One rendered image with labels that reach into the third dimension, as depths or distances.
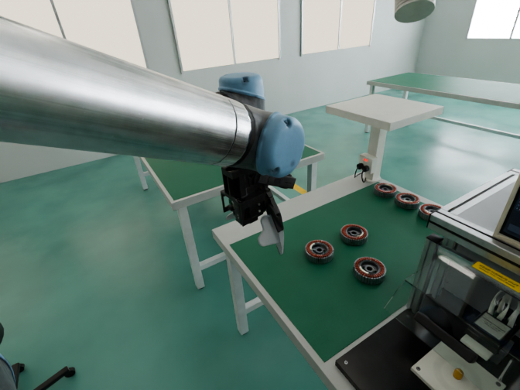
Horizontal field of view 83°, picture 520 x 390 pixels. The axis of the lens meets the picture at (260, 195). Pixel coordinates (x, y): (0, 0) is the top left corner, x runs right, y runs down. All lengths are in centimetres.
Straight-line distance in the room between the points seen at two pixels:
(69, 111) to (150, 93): 6
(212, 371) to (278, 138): 161
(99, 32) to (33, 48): 438
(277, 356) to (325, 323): 84
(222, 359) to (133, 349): 53
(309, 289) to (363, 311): 19
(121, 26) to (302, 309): 419
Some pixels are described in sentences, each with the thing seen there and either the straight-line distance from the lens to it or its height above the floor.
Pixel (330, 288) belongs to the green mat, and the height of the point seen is 75.
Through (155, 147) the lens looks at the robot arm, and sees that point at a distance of 26.
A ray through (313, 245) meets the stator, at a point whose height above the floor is 78.
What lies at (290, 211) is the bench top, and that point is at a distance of 148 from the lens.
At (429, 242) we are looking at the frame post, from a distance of 92.
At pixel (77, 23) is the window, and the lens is 460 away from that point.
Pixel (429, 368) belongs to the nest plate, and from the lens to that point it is 98.
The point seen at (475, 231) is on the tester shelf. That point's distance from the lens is 87.
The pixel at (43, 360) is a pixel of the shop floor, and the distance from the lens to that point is 228.
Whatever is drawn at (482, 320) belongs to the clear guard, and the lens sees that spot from 74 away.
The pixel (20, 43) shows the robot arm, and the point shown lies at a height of 158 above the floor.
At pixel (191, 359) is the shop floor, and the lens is 190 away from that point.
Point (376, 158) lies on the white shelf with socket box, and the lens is 171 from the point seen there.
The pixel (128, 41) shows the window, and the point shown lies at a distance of 465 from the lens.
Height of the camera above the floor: 158
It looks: 31 degrees down
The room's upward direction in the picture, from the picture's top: 4 degrees counter-clockwise
